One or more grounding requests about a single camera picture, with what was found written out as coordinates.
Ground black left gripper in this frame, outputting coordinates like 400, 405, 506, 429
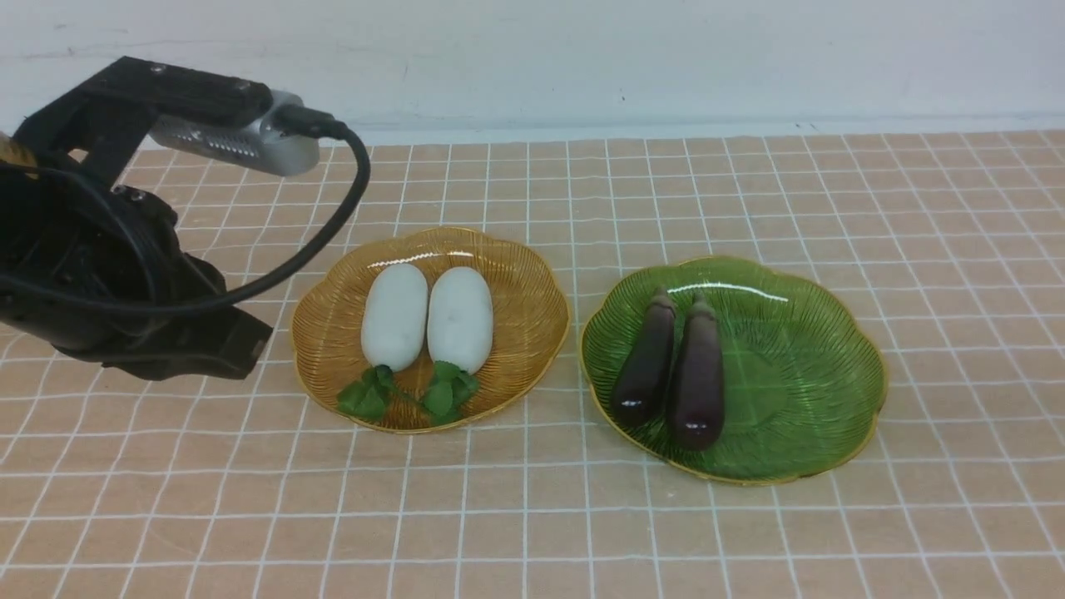
1, 163, 273, 382

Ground white radish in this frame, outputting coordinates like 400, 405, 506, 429
335, 263, 428, 423
421, 266, 494, 426

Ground purple eggplant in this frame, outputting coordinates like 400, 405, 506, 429
609, 288, 676, 428
665, 293, 726, 452

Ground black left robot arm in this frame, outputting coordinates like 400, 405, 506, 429
2, 136, 273, 381

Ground beige checkered tablecloth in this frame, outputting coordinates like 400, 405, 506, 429
1, 131, 1064, 598

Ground amber ribbed glass plate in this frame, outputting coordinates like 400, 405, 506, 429
290, 227, 572, 433

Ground green ribbed glass plate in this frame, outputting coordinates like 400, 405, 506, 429
579, 255, 889, 486

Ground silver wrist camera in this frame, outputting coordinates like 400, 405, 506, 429
149, 90, 320, 177

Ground black camera cable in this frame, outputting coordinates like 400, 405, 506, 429
0, 106, 372, 315

